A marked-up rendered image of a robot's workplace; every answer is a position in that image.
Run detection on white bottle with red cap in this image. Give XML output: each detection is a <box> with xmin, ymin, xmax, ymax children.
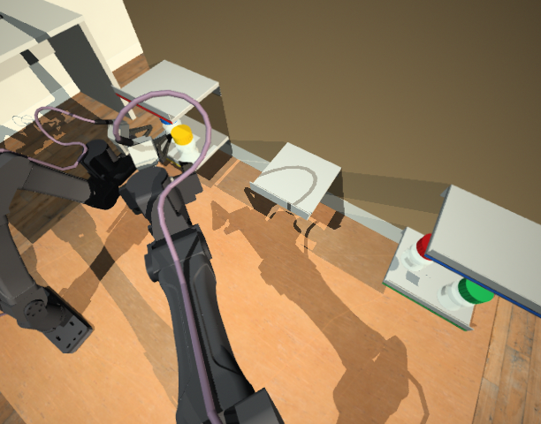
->
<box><xmin>400</xmin><ymin>233</ymin><xmax>434</xmax><ymax>271</ymax></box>

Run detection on white bottle with blue cap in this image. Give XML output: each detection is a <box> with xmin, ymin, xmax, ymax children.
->
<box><xmin>160</xmin><ymin>118</ymin><xmax>182</xmax><ymax>143</ymax></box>

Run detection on clear bottle with yellow cap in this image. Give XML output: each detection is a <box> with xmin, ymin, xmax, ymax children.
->
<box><xmin>171</xmin><ymin>125</ymin><xmax>199</xmax><ymax>163</ymax></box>

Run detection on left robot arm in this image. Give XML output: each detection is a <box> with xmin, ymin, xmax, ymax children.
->
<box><xmin>0</xmin><ymin>140</ymin><xmax>133</xmax><ymax>353</ymax></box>

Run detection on white bottle with green cap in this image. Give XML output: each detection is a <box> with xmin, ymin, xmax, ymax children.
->
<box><xmin>437</xmin><ymin>278</ymin><xmax>494</xmax><ymax>311</ymax></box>

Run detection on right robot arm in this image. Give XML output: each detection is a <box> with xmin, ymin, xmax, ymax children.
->
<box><xmin>126</xmin><ymin>166</ymin><xmax>285</xmax><ymax>424</ymax></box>

